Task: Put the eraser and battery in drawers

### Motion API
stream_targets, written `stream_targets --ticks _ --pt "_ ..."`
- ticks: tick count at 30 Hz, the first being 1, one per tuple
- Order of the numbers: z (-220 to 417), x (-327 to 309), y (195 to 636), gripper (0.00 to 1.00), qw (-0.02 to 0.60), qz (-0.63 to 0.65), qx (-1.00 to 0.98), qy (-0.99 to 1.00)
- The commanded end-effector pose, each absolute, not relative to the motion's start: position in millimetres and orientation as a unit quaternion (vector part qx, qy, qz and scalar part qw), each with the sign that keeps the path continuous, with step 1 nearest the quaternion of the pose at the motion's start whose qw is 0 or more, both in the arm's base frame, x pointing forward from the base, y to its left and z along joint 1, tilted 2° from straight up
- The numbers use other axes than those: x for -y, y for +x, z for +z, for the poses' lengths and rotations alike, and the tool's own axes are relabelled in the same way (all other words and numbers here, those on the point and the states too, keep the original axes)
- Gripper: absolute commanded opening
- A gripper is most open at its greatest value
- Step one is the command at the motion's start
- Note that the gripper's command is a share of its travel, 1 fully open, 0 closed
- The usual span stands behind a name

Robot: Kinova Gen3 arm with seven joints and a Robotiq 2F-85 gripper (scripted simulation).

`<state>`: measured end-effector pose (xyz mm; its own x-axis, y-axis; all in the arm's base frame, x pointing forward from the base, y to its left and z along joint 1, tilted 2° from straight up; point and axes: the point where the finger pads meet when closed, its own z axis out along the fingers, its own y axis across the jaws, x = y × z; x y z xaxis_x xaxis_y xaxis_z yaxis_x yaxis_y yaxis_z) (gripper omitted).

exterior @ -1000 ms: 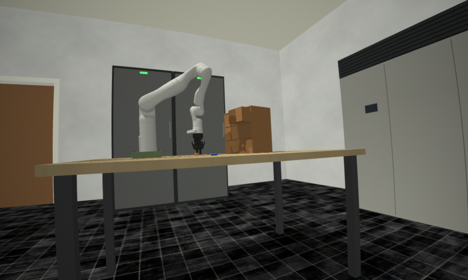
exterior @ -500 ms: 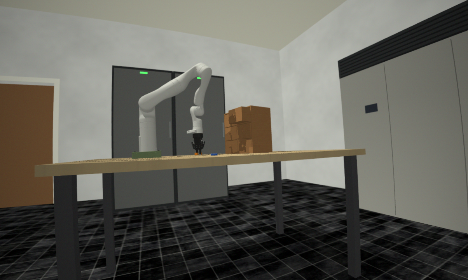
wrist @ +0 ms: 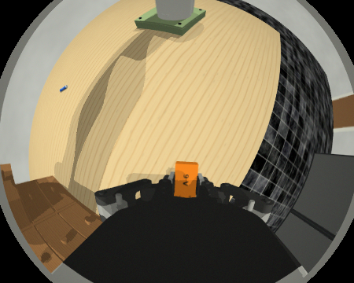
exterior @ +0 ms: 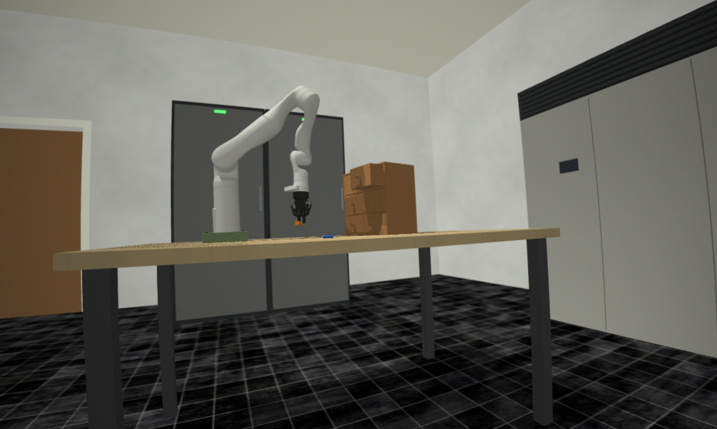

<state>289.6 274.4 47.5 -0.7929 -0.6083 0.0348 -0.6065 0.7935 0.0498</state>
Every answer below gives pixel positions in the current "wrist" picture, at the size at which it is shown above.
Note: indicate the orange-brown wooden chest of drawers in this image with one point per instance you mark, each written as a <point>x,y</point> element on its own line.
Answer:
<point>55,213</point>

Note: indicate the brown wooden drawer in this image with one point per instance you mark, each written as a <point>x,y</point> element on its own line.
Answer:
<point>59,237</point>
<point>41,251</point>
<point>57,197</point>
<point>13,197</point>
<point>37,207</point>
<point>77,216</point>

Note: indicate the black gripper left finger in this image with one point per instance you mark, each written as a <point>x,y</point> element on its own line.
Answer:
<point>111,200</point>

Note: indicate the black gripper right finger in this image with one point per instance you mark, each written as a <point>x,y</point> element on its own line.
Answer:
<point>255,203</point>

